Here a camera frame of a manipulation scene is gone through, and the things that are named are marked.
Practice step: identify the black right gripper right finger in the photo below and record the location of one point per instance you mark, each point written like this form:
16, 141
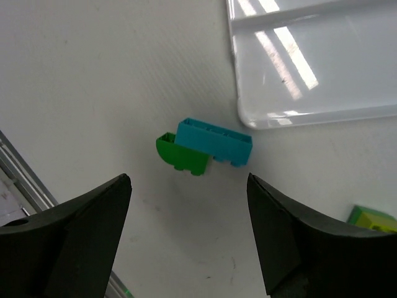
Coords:
304, 253

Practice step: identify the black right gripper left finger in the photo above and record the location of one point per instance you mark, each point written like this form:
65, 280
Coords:
71, 242

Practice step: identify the lime-green lego pair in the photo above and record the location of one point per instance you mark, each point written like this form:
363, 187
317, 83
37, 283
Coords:
372, 219

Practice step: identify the blue long lego brick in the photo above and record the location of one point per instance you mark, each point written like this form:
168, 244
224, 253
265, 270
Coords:
221, 143

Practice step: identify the white divided sorting tray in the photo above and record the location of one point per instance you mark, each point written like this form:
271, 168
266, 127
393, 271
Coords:
313, 62

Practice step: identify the green curved lego brick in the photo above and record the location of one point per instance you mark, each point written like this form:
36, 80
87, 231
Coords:
181, 158

